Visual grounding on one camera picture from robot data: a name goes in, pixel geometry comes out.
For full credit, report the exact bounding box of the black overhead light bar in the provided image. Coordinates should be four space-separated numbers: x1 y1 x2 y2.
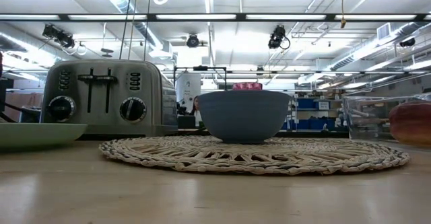
0 13 431 23

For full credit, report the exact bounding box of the pale green plate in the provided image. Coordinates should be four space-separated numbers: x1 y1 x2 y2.
0 122 88 148

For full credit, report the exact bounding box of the blue bin shelving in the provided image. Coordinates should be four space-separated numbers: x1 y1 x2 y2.
281 98 337 131

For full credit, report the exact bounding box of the red apple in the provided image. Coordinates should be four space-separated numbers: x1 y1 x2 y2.
389 101 431 147

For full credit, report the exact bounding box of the red plastic tumbler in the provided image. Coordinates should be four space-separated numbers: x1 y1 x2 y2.
232 81 263 91

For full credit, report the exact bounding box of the person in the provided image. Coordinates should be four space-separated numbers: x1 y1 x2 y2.
190 96 203 127

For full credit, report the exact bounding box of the yellow hanging cable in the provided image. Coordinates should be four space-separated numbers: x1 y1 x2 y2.
339 0 347 29

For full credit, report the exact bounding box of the clear plastic container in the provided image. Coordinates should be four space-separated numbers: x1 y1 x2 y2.
342 92 431 147

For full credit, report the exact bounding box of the white cylindrical tank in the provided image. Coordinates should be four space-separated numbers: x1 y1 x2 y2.
175 73 202 114

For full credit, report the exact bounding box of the blue bowl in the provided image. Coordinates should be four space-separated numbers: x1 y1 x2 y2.
197 89 292 145

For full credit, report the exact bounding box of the grey trash bin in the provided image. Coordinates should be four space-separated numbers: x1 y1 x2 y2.
20 106 43 123

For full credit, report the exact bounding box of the stainless steel four-slot toaster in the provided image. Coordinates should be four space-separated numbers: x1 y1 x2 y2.
40 59 178 137

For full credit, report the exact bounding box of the round woven straw placemat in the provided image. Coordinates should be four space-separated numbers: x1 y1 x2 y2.
98 135 411 176

